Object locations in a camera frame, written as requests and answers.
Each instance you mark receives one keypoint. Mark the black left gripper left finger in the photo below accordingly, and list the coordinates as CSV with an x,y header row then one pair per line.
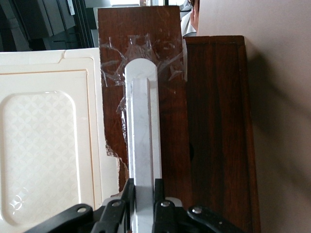
x,y
111,218

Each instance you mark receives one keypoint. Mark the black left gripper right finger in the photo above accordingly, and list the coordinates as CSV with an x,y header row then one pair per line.
x,y
165,218

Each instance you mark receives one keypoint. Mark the dark wooden drawer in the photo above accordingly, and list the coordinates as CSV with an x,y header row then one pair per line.
x,y
170,121

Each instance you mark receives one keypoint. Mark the dark wooden tray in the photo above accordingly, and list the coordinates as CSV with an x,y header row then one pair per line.
x,y
218,121

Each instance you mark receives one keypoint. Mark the white plastic container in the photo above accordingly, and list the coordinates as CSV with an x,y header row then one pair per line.
x,y
36,133

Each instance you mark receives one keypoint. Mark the clear adhesive tape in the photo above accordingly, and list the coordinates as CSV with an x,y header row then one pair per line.
x,y
139,46

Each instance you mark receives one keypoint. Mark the background person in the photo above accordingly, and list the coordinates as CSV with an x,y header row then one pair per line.
x,y
195,19

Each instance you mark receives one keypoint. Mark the dark office furniture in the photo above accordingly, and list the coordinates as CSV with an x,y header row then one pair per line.
x,y
36,21

